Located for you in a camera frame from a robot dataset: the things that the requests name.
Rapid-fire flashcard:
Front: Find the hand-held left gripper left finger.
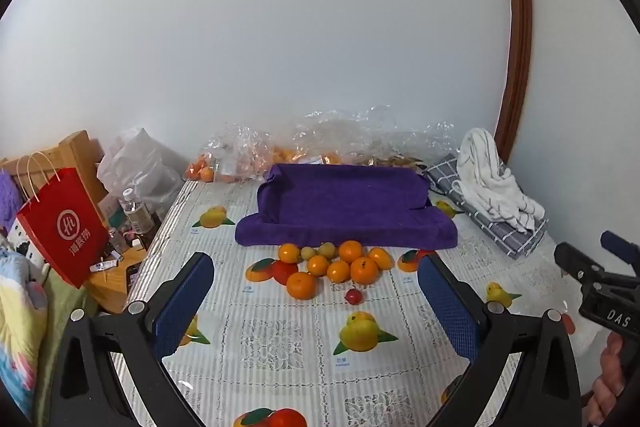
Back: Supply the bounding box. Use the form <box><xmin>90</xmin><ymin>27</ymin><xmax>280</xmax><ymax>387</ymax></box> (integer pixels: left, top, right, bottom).
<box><xmin>50</xmin><ymin>252</ymin><xmax>215</xmax><ymax>427</ymax></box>

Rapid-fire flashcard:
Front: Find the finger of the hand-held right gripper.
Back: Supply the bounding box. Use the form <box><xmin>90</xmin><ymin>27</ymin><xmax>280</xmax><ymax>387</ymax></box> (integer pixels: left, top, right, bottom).
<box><xmin>554</xmin><ymin>242</ymin><xmax>608</xmax><ymax>283</ymax></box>
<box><xmin>601</xmin><ymin>230</ymin><xmax>640</xmax><ymax>264</ymax></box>

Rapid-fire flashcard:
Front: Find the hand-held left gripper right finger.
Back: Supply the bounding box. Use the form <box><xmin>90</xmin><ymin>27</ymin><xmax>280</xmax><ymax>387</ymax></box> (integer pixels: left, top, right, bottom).
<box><xmin>417</xmin><ymin>252</ymin><xmax>583</xmax><ymax>427</ymax></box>

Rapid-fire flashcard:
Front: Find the large mandarin orange with stem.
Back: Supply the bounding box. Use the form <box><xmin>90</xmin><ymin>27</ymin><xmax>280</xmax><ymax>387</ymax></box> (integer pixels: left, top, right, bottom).
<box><xmin>349</xmin><ymin>257</ymin><xmax>380</xmax><ymax>285</ymax></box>

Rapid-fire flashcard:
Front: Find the orange kumquat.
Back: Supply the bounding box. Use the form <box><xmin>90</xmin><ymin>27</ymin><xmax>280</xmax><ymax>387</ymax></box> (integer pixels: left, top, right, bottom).
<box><xmin>338</xmin><ymin>240</ymin><xmax>363</xmax><ymax>263</ymax></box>

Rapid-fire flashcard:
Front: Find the purple towel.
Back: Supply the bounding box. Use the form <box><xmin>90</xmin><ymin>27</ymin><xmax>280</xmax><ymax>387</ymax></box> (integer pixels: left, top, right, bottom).
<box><xmin>235</xmin><ymin>163</ymin><xmax>459</xmax><ymax>250</ymax></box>

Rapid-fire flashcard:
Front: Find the person's right hand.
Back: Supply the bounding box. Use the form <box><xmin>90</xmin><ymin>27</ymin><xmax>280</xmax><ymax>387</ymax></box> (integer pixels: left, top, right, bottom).
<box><xmin>587</xmin><ymin>336</ymin><xmax>625</xmax><ymax>426</ymax></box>

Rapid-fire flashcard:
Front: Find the wooden nightstand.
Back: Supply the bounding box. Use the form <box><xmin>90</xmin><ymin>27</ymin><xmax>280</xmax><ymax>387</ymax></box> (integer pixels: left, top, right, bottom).
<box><xmin>87</xmin><ymin>247</ymin><xmax>151</xmax><ymax>315</ymax></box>

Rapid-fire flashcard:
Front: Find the clear water bottle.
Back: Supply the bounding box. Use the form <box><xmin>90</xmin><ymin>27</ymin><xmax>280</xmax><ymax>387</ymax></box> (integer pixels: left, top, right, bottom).
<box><xmin>122</xmin><ymin>188</ymin><xmax>153</xmax><ymax>235</ymax></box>

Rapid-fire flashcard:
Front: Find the fruit-printed lace tablecloth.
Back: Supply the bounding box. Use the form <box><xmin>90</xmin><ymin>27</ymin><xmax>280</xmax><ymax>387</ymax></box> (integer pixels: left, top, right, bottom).
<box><xmin>107</xmin><ymin>179</ymin><xmax>608</xmax><ymax>427</ymax></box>

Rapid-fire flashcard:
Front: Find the white striped towel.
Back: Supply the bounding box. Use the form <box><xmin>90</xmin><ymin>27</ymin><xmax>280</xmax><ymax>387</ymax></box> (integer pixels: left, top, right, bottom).
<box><xmin>452</xmin><ymin>128</ymin><xmax>547</xmax><ymax>235</ymax></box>

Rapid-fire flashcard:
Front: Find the grey checkered cloth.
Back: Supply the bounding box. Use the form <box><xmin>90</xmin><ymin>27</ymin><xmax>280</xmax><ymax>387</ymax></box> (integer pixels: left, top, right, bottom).
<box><xmin>422</xmin><ymin>153</ymin><xmax>550</xmax><ymax>260</ymax></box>

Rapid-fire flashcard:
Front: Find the red paper bag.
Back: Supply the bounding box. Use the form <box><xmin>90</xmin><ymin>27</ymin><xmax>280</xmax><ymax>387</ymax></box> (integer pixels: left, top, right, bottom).
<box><xmin>16</xmin><ymin>152</ymin><xmax>111</xmax><ymax>290</ymax></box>

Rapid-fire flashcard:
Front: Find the white plastic bag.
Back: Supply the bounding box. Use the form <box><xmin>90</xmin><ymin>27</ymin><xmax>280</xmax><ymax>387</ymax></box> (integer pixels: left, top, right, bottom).
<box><xmin>97</xmin><ymin>127</ymin><xmax>184</xmax><ymax>214</ymax></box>

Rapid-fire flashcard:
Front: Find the clear plastic bag of longans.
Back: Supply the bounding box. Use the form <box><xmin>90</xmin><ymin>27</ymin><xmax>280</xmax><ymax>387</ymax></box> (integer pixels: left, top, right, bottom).
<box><xmin>370</xmin><ymin>121</ymin><xmax>463</xmax><ymax>170</ymax></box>

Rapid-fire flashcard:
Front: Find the colourful blanket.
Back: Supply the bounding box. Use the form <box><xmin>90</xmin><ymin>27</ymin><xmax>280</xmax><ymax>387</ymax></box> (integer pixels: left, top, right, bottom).
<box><xmin>0</xmin><ymin>234</ymin><xmax>51</xmax><ymax>420</ymax></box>

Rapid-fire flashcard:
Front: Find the clear plastic bag of oranges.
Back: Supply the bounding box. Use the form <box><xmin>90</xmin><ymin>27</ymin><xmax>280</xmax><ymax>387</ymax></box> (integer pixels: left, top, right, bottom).
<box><xmin>187</xmin><ymin>123</ymin><xmax>275</xmax><ymax>184</ymax></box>

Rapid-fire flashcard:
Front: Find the crumpled clear plastic bag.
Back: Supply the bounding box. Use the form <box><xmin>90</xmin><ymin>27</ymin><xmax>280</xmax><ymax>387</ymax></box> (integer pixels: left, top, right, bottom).
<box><xmin>292</xmin><ymin>106</ymin><xmax>398</xmax><ymax>168</ymax></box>

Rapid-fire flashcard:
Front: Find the purple fuzzy cloth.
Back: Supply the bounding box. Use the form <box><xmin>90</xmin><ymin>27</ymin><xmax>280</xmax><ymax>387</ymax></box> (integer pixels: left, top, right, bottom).
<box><xmin>0</xmin><ymin>172</ymin><xmax>26</xmax><ymax>228</ymax></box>

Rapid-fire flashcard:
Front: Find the brown wooden door frame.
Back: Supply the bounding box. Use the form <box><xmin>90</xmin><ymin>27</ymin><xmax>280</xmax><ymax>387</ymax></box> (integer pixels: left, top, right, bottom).
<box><xmin>495</xmin><ymin>0</ymin><xmax>533</xmax><ymax>162</ymax></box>

